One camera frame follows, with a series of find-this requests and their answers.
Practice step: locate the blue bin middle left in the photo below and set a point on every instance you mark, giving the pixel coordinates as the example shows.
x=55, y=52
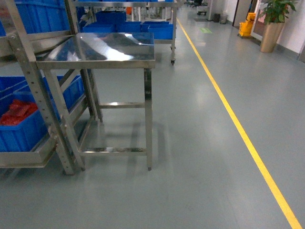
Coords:
x=71, y=95

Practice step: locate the blue bin behind table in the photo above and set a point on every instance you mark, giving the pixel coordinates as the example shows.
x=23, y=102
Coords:
x=161, y=31

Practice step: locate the blue bin with red parts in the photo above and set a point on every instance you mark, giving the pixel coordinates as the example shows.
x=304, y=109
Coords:
x=24, y=136

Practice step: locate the red parts in bin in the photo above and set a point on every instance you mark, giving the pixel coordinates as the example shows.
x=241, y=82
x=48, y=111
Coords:
x=17, y=112

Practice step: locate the large blue bin top shelf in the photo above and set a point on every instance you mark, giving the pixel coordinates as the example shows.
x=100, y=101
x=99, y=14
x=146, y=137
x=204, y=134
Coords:
x=40, y=16

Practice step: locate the stainless steel table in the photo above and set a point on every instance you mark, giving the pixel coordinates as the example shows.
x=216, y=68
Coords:
x=82, y=54

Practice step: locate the yellow mop bucket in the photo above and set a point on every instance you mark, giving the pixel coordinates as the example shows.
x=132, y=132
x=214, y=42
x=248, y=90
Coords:
x=246, y=26

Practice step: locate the gold planter with plant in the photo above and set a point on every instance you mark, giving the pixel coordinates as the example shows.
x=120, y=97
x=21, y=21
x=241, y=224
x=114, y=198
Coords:
x=275, y=13

